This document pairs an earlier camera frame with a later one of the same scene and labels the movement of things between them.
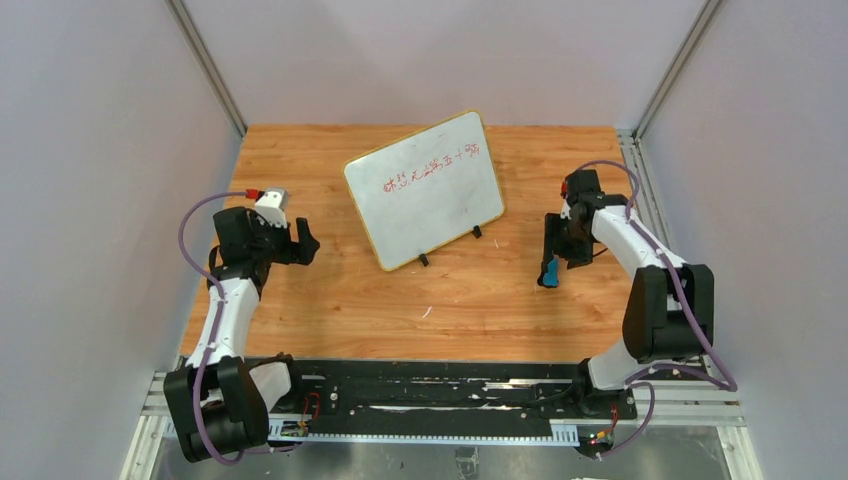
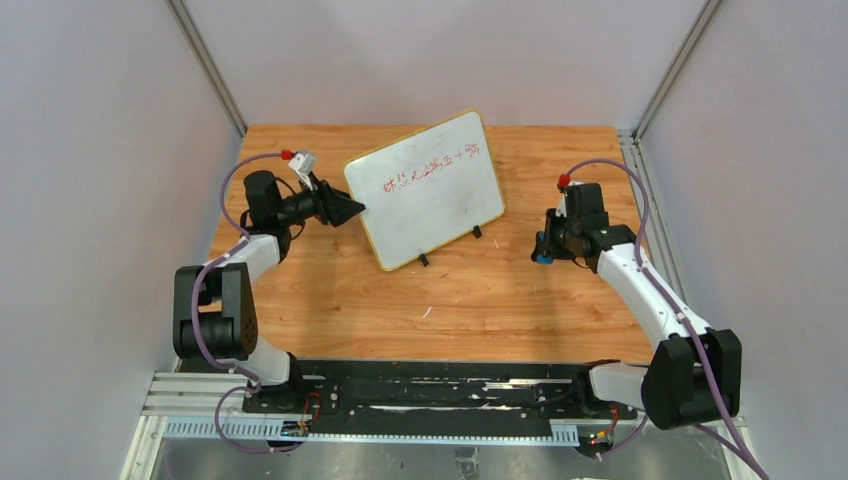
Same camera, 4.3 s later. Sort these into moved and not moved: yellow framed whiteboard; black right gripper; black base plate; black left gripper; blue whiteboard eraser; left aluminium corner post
Moved: blue whiteboard eraser; black left gripper
Not moved: left aluminium corner post; black right gripper; black base plate; yellow framed whiteboard
